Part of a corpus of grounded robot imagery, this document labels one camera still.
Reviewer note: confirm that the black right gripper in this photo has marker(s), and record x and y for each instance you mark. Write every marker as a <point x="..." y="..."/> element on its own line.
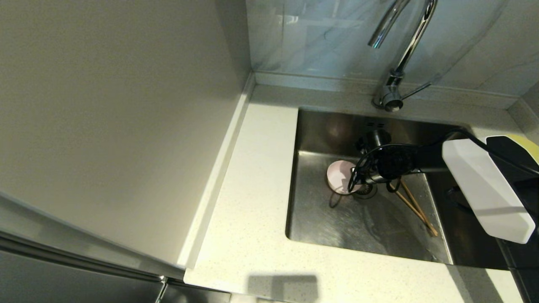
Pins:
<point x="391" y="164"/>

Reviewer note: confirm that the pink plastic bowl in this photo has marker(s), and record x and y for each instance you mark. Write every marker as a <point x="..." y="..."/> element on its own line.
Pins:
<point x="339" y="176"/>

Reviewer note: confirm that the yellow plastic bowl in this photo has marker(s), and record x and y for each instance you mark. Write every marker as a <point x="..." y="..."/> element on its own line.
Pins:
<point x="528" y="145"/>

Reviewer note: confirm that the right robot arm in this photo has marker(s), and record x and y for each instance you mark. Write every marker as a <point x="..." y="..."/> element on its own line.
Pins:
<point x="484" y="185"/>

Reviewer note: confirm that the stainless steel sink basin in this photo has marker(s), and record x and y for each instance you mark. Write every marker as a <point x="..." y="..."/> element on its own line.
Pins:
<point x="328" y="227"/>

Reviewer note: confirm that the round metal drain strainer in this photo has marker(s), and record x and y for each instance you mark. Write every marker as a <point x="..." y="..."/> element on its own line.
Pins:
<point x="367" y="191"/>

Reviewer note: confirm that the chrome gooseneck faucet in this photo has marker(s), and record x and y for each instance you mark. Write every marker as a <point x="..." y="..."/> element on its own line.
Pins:
<point x="391" y="101"/>

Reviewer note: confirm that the grey base cabinet front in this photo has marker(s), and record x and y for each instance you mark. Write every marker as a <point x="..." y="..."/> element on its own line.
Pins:
<point x="198" y="296"/>

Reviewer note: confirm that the grey tall cabinet door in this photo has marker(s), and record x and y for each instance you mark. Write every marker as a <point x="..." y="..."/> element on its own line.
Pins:
<point x="63" y="282"/>

